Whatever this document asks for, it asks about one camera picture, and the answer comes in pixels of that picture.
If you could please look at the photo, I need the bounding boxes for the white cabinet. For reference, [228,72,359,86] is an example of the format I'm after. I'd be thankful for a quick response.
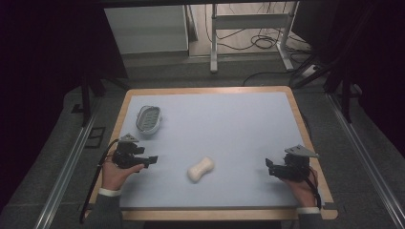
[104,5,190,55]

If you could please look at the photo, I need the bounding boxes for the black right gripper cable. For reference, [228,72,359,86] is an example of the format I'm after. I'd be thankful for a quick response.
[304,168,323,210]

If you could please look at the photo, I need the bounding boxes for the black metal stand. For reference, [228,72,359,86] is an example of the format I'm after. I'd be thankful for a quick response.
[292,3,376,124]
[75,73,132,128]

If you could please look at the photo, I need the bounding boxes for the light grey table mat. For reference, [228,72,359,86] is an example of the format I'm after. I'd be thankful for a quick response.
[118,92,327,209]

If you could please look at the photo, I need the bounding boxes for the white soap bar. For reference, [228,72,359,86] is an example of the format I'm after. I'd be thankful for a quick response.
[186,156,215,184]

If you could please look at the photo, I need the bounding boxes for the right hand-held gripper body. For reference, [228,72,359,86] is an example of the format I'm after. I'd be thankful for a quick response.
[268,144,320,183]

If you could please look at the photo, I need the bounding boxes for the black floor cables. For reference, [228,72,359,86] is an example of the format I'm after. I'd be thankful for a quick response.
[203,2,314,87]

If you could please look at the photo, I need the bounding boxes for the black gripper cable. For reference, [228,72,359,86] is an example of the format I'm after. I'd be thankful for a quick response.
[78,138,120,224]
[304,168,323,210]

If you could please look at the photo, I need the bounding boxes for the aluminium rail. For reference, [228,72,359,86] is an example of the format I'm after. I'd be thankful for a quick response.
[327,93,405,229]
[32,114,98,229]

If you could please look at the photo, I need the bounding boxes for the grey soap dish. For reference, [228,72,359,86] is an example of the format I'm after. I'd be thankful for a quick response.
[136,105,163,135]

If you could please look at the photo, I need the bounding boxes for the person's left hand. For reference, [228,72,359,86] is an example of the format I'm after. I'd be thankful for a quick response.
[100,157,145,192]

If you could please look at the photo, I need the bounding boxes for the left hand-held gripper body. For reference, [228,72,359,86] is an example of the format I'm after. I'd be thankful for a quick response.
[112,133,151,170]

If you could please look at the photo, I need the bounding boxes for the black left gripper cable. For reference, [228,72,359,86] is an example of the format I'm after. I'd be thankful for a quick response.
[78,138,120,224]

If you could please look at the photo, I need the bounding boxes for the person's right hand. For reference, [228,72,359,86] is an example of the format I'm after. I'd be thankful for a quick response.
[281,167,321,210]

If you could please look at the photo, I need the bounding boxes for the white metal desk frame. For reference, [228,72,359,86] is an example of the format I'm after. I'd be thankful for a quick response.
[209,2,300,74]

